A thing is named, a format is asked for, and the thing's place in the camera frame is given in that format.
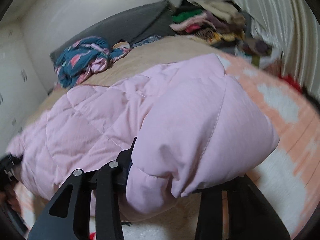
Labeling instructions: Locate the pink quilted jacket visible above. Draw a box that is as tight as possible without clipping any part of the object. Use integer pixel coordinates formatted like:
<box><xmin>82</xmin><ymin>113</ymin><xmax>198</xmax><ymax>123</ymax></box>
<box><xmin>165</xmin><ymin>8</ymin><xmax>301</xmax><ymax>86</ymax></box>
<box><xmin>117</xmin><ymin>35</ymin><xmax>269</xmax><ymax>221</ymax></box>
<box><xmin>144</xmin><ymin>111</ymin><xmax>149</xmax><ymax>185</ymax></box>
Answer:
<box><xmin>6</xmin><ymin>54</ymin><xmax>279</xmax><ymax>222</ymax></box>

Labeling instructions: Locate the shiny cream curtain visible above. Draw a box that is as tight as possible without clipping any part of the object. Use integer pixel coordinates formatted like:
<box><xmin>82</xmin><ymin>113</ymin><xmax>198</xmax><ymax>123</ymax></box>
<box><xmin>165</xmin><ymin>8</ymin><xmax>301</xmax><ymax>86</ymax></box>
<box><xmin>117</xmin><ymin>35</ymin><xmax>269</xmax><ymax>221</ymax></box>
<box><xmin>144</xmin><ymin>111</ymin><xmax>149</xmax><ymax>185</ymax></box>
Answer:
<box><xmin>234</xmin><ymin>0</ymin><xmax>319</xmax><ymax>96</ymax></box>

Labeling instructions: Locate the tan bed cover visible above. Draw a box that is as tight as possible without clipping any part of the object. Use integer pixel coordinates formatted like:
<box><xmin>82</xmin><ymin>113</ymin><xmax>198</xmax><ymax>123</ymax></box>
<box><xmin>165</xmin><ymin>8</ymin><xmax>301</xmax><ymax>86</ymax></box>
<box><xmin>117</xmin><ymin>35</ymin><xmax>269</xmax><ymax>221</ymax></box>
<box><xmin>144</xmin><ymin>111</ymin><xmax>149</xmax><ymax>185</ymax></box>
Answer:
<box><xmin>22</xmin><ymin>36</ymin><xmax>238</xmax><ymax>138</ymax></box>

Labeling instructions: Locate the red plastic bag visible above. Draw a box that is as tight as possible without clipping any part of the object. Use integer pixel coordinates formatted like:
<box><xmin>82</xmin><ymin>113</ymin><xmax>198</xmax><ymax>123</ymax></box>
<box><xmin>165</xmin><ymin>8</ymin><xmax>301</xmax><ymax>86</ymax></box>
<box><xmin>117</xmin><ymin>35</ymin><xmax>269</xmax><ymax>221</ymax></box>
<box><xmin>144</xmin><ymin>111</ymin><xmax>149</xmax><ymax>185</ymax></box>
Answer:
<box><xmin>278</xmin><ymin>75</ymin><xmax>303</xmax><ymax>93</ymax></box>

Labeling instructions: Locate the white wardrobe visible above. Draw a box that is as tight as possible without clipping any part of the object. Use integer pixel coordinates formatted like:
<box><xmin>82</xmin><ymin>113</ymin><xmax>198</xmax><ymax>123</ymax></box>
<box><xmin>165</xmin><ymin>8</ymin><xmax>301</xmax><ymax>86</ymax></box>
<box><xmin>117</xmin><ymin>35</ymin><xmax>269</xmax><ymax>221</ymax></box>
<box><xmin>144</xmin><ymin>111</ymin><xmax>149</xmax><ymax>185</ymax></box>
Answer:
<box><xmin>0</xmin><ymin>23</ymin><xmax>47</xmax><ymax>156</ymax></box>

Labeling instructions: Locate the dark grey headboard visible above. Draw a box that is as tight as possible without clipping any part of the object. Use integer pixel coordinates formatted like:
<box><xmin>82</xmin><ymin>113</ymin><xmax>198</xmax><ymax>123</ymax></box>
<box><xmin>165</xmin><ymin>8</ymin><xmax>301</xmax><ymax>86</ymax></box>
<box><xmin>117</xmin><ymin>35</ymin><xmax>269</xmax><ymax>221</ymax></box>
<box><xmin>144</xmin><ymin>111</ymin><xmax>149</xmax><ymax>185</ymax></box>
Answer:
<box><xmin>50</xmin><ymin>0</ymin><xmax>175</xmax><ymax>62</ymax></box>

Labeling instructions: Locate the orange white plaid blanket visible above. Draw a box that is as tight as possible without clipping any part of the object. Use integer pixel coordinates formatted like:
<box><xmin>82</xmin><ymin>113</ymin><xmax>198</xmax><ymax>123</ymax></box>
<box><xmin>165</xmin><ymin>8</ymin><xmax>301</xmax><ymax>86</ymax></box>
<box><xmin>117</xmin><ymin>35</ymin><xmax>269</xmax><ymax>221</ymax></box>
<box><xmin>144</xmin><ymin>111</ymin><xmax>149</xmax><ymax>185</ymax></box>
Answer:
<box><xmin>6</xmin><ymin>53</ymin><xmax>319</xmax><ymax>239</ymax></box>

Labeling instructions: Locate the pile of mixed clothes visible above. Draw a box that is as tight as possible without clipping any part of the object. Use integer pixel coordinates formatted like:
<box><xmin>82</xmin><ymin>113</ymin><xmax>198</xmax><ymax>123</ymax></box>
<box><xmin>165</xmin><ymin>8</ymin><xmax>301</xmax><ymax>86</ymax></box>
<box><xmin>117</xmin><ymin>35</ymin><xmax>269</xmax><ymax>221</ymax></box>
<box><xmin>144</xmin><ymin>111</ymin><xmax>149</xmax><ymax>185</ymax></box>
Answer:
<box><xmin>170</xmin><ymin>0</ymin><xmax>281</xmax><ymax>69</ymax></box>

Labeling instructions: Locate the teal flamingo print duvet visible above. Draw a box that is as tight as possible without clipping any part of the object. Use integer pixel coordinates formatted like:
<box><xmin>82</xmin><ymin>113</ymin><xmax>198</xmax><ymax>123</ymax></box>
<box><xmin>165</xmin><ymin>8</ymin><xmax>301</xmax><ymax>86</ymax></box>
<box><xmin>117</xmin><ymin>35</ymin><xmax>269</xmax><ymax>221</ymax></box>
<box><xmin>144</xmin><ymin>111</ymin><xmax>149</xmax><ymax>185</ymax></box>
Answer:
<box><xmin>54</xmin><ymin>36</ymin><xmax>131</xmax><ymax>88</ymax></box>

